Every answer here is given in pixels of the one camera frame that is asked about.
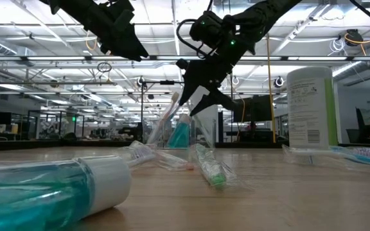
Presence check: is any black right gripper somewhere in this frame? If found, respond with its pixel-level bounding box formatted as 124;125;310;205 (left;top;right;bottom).
176;38;256;117

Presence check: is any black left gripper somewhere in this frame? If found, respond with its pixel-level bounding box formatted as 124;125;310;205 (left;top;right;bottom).
100;30;150;62

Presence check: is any teal mouthwash bottle white cap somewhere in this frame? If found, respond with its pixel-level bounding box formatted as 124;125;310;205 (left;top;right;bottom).
0;155;132;231
166;113;191;150

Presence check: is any orange toothbrush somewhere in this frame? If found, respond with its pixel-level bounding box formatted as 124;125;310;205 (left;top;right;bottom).
152;148;196;171

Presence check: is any green toothbrush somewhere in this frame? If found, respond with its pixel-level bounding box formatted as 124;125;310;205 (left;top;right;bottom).
193;142;238;189

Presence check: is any blue toothbrush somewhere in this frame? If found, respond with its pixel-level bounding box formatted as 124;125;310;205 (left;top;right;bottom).
146;92;180;146
282;144;370;171

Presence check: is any white building column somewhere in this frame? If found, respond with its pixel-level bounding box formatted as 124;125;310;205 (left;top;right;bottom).
193;85;218;144

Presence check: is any clear acrylic organizer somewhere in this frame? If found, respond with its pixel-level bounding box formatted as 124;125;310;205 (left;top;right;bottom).
142;108;216;150

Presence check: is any white wipes canister green label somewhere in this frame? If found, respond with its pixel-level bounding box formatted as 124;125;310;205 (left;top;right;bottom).
286;65;339;153

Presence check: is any black hanging cable ring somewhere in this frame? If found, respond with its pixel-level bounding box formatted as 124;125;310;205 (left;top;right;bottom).
96;61;112;73

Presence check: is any yellow hanging cable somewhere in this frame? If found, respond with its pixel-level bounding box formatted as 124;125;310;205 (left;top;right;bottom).
236;96;247;142

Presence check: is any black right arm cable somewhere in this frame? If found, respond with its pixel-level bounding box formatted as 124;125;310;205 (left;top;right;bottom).
175;18;207;59

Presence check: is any black aluminium table frame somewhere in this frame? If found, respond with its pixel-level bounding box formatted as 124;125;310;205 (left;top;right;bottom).
0;140;370;155

